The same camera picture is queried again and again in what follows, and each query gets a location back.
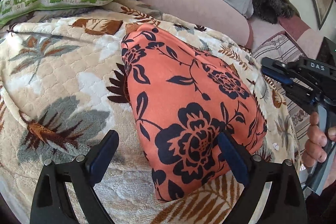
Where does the striped floral cushion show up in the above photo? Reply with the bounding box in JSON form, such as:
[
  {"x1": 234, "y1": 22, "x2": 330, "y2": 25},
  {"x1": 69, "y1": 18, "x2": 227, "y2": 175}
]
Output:
[{"x1": 252, "y1": 32, "x2": 319, "y2": 140}]

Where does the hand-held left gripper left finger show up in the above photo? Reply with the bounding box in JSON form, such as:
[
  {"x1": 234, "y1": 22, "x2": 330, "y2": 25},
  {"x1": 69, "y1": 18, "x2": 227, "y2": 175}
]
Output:
[{"x1": 30, "y1": 130, "x2": 120, "y2": 224}]

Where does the dark furry item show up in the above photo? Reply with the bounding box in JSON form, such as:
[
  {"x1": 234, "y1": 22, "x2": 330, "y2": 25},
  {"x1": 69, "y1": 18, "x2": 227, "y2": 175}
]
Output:
[{"x1": 251, "y1": 0, "x2": 298, "y2": 24}]

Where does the pink bolster cushion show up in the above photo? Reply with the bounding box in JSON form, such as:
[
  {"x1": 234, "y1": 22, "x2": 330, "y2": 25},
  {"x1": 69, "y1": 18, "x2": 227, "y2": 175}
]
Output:
[{"x1": 142, "y1": 0, "x2": 254, "y2": 50}]

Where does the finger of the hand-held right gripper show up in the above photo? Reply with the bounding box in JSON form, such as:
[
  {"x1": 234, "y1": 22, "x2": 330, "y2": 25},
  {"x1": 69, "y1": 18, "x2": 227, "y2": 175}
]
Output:
[
  {"x1": 261, "y1": 57, "x2": 298, "y2": 74},
  {"x1": 262, "y1": 68, "x2": 293, "y2": 84}
]

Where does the orange floral garment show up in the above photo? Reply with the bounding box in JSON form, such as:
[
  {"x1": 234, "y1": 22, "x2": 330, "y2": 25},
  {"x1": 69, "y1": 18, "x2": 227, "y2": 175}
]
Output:
[{"x1": 121, "y1": 24, "x2": 268, "y2": 203}]

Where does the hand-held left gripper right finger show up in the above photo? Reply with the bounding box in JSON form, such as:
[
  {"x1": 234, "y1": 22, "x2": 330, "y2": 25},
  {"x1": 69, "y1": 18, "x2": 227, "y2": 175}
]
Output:
[{"x1": 217, "y1": 131, "x2": 308, "y2": 224}]

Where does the person's right hand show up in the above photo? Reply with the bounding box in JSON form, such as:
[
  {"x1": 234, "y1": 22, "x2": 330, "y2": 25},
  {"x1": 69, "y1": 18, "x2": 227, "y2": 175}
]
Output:
[{"x1": 302, "y1": 112, "x2": 328, "y2": 170}]

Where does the leaf-printed beige blanket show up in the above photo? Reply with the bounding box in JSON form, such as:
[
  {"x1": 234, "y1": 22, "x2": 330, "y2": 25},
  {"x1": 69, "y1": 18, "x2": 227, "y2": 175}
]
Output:
[{"x1": 0, "y1": 1, "x2": 302, "y2": 224}]

